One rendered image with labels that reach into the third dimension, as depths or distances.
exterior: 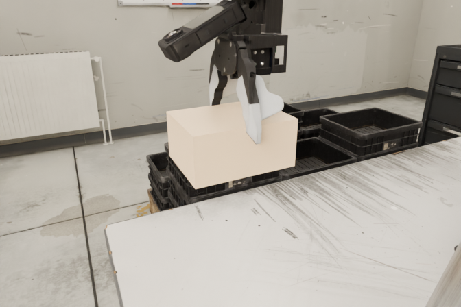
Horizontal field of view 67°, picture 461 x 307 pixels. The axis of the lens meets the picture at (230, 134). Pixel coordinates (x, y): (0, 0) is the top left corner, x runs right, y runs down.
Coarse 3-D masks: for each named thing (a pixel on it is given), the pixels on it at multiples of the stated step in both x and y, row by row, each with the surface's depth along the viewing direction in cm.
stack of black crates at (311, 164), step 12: (300, 144) 174; (312, 144) 178; (324, 144) 171; (300, 156) 177; (312, 156) 181; (324, 156) 173; (336, 156) 165; (348, 156) 157; (288, 168) 168; (300, 168) 168; (312, 168) 145; (324, 168) 147
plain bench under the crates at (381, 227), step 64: (256, 192) 85; (320, 192) 85; (384, 192) 85; (448, 192) 85; (128, 256) 63; (192, 256) 63; (256, 256) 63; (320, 256) 63; (384, 256) 63; (448, 256) 63
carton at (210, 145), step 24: (168, 120) 53; (192, 120) 49; (216, 120) 49; (240, 120) 49; (264, 120) 49; (288, 120) 49; (192, 144) 44; (216, 144) 45; (240, 144) 47; (264, 144) 49; (288, 144) 50; (192, 168) 46; (216, 168) 46; (240, 168) 48; (264, 168) 50
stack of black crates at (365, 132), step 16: (352, 112) 183; (368, 112) 188; (384, 112) 185; (320, 128) 176; (336, 128) 164; (352, 128) 187; (368, 128) 189; (384, 128) 186; (400, 128) 160; (416, 128) 165; (336, 144) 168; (352, 144) 158; (368, 144) 155; (384, 144) 159; (400, 144) 165; (416, 144) 169
